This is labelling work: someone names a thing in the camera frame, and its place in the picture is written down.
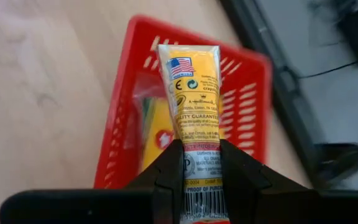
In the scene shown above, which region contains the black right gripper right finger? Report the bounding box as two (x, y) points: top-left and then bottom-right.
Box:
(221, 139), (319, 224)

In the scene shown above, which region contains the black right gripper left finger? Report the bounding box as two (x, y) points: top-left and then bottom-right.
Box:
(124, 139), (185, 224)

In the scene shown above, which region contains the cream yellow crayon box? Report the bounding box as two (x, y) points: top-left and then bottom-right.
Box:
(140, 95), (181, 174)

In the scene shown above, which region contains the plastic crayon pack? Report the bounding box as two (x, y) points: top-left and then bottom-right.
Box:
(157, 44), (231, 224)

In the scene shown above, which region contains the red plastic basket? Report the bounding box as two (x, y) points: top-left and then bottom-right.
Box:
(93, 14), (273, 190)

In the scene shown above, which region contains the thin black cable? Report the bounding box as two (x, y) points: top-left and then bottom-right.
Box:
(298, 61), (358, 79)

